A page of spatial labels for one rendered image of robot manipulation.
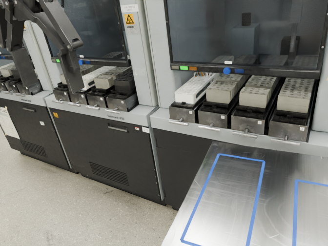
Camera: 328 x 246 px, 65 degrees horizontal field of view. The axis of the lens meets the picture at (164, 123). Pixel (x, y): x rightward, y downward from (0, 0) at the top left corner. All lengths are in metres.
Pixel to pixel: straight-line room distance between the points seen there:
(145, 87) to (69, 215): 1.08
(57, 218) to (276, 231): 1.60
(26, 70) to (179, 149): 0.93
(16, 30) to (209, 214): 0.57
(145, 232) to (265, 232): 1.15
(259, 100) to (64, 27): 0.88
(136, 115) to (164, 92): 0.20
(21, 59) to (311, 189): 0.74
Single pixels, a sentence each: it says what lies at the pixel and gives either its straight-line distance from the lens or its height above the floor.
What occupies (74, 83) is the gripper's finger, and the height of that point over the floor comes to 1.20.
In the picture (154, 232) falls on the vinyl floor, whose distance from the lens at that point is 1.72.
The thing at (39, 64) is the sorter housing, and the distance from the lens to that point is 1.99.
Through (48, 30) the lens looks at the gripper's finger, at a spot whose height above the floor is 1.29.
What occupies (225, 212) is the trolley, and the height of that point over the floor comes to 0.82.
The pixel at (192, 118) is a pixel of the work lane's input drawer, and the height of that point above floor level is 0.76.
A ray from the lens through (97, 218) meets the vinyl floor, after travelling 1.90.
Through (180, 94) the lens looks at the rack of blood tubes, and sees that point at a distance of 1.23.
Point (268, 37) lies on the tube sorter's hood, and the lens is 1.07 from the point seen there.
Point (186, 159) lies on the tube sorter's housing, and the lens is 1.37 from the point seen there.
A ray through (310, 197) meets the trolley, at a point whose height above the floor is 0.82.
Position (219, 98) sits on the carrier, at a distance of 1.20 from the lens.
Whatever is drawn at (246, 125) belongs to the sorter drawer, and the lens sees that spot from 1.13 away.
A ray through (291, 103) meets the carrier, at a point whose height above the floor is 0.85.
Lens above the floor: 1.35
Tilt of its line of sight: 29 degrees down
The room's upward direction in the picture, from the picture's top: 8 degrees counter-clockwise
